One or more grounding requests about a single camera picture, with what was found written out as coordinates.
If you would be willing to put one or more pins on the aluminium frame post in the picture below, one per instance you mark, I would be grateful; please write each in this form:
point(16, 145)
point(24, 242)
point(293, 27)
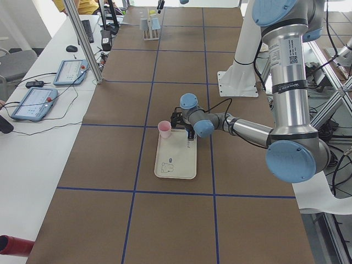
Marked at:
point(73, 15)

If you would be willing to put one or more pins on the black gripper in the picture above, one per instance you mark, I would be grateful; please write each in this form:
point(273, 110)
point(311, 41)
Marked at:
point(190, 134)

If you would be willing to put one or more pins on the black box with label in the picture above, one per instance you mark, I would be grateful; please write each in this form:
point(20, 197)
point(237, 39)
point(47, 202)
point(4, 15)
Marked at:
point(106, 40)

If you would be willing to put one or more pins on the teach pendant tablet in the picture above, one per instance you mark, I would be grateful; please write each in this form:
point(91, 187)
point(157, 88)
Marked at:
point(71, 72)
point(35, 104)

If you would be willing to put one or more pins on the light blue cup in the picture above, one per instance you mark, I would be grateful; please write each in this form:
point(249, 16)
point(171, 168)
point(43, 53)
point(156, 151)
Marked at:
point(155, 24)

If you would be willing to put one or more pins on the black monitor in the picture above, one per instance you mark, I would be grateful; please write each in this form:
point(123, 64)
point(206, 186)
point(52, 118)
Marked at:
point(109, 18)

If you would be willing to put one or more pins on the person in yellow shirt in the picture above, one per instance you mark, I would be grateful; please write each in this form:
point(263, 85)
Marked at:
point(84, 7)

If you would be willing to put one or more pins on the far teach pendant tablet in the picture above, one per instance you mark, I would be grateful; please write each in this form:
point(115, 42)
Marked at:
point(71, 72)

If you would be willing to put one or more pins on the grey cup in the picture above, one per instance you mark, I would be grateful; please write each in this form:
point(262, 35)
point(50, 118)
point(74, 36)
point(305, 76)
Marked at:
point(144, 24)

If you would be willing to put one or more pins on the black computer mouse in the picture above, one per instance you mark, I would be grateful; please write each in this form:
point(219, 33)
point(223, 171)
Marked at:
point(71, 48)

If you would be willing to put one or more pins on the black power adapter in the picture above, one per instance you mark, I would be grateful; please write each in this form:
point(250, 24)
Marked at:
point(31, 84)

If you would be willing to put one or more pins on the white wire cup rack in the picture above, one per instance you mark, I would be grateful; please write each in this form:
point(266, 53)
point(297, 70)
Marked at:
point(151, 34)

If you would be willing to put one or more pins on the white chair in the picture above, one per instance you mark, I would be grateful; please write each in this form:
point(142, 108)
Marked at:
point(314, 196)

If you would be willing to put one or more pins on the pink cup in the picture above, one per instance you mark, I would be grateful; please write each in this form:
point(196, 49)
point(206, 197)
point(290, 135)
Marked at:
point(164, 128)

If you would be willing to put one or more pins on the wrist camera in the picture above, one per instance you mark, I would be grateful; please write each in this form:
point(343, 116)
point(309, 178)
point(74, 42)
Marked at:
point(176, 119)

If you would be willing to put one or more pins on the cream serving tray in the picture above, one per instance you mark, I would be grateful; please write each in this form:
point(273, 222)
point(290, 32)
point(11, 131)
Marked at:
point(176, 156)

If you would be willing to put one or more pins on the red cylinder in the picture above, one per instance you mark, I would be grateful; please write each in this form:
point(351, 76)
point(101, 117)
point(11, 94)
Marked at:
point(14, 246)

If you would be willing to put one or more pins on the near teach pendant tablet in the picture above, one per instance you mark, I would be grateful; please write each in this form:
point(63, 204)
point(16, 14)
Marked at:
point(35, 104)

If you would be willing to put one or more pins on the black keyboard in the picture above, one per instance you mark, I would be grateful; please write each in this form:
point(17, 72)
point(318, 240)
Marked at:
point(88, 31)

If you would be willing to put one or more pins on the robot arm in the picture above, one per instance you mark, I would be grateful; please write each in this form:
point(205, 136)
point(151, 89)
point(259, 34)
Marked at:
point(295, 153)
point(181, 2)

